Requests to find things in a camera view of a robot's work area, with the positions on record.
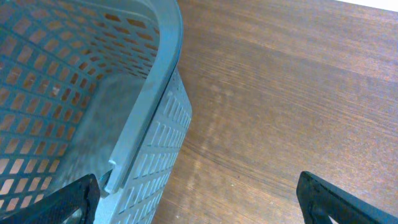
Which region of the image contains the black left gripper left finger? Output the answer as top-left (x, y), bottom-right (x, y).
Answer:
top-left (1, 174), bottom-right (100, 224)

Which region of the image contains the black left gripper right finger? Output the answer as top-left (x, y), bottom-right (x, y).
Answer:
top-left (296, 171), bottom-right (397, 224)

